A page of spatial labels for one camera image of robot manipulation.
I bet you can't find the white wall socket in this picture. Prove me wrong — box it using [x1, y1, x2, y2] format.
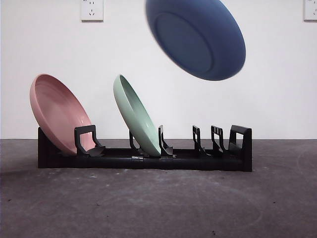
[304, 0, 317, 22]
[81, 0, 104, 22]

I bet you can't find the black dish rack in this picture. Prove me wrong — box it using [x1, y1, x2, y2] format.
[38, 124, 253, 173]

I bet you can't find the blue plate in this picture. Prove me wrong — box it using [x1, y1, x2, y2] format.
[145, 0, 247, 82]

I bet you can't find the green plate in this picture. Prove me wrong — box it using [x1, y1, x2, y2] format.
[113, 74, 162, 158]

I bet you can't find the pink plate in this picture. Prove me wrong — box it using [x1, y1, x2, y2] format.
[29, 73, 94, 156]

